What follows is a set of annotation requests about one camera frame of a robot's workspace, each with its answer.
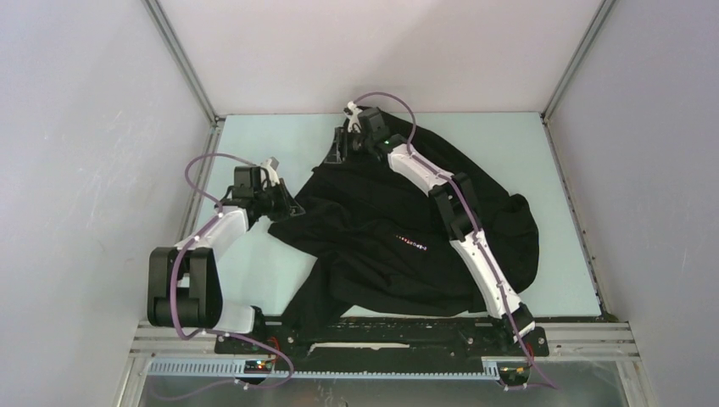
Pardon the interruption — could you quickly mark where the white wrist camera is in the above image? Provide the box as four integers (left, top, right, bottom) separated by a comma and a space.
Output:
259, 157, 280, 187
343, 101, 364, 133

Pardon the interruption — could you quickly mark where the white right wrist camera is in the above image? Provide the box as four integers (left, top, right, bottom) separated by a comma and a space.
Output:
343, 101, 364, 133

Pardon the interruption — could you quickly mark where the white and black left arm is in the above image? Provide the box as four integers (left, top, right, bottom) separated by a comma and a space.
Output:
147, 158, 304, 354

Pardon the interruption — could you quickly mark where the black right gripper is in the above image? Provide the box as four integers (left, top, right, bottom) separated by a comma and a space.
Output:
324, 127, 373, 164

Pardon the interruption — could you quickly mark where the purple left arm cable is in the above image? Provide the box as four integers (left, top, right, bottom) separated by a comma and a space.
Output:
148, 153, 296, 401

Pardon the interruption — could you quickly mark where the aluminium frame rail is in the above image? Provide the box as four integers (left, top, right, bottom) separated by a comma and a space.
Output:
114, 317, 656, 406

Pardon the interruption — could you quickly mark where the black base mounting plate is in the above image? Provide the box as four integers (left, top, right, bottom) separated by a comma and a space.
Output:
214, 317, 549, 376

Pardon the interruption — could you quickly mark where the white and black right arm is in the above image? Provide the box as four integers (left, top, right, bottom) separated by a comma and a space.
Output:
328, 102, 536, 354

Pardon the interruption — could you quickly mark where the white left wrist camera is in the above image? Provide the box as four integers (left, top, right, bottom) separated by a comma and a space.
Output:
259, 157, 280, 187

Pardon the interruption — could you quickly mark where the black jacket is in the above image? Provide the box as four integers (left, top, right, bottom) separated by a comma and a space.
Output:
269, 114, 540, 334

